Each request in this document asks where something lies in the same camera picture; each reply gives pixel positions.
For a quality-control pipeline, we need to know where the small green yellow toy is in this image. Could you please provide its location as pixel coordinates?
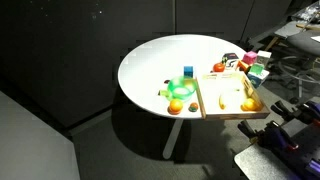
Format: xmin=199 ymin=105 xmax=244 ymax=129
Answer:
xmin=158 ymin=90 xmax=172 ymax=100

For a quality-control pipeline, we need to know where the magenta cube block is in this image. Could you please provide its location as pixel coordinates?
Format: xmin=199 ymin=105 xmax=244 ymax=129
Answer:
xmin=242 ymin=51 xmax=257 ymax=65

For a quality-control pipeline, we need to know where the grey cabinet top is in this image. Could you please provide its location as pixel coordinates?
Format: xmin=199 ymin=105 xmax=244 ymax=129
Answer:
xmin=0 ymin=92 xmax=80 ymax=180

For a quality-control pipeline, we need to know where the green translucent bowl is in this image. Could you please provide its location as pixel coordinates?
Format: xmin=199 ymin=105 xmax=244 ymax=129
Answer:
xmin=167 ymin=76 xmax=197 ymax=101

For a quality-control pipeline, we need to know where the orange patterned cube block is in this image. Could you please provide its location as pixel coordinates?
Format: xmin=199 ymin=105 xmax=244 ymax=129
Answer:
xmin=237 ymin=60 xmax=250 ymax=73

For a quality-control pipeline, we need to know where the blue cube block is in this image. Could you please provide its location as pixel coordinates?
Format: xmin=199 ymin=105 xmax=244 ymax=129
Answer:
xmin=183 ymin=66 xmax=193 ymax=78

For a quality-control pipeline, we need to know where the small red green ball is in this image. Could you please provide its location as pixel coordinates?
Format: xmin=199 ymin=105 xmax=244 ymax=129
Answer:
xmin=188 ymin=102 xmax=199 ymax=112

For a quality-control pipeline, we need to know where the orange fruit on table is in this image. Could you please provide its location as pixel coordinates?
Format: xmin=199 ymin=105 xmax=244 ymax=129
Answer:
xmin=168 ymin=99 xmax=183 ymax=114

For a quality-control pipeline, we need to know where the white blue number cube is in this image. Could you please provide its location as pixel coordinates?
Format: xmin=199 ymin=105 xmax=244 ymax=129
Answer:
xmin=247 ymin=70 xmax=269 ymax=88

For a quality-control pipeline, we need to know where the red tomato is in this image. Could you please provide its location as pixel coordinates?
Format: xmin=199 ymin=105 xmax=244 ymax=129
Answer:
xmin=213 ymin=63 xmax=225 ymax=72

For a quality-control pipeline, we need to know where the grey office chair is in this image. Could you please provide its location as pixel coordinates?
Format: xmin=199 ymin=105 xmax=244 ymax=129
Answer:
xmin=265 ymin=21 xmax=320 ymax=104

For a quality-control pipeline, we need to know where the orange fruit in tray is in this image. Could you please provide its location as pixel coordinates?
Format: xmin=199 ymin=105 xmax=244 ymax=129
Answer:
xmin=241 ymin=98 xmax=257 ymax=111

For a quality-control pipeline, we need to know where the grey cube block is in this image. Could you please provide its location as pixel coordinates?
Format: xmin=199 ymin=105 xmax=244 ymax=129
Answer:
xmin=256 ymin=50 xmax=272 ymax=66

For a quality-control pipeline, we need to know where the yellow banana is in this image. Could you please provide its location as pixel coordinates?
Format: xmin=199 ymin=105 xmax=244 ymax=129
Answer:
xmin=219 ymin=94 xmax=226 ymax=110

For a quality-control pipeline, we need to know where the round white table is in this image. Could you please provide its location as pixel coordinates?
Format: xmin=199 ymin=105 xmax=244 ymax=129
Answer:
xmin=118 ymin=34 xmax=245 ymax=159

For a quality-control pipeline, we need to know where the green cube block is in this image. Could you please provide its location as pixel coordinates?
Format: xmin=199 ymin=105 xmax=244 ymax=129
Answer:
xmin=249 ymin=64 xmax=264 ymax=75

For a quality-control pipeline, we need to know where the wooden tray box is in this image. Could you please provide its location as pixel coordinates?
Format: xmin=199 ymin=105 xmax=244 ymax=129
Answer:
xmin=196 ymin=71 xmax=270 ymax=120

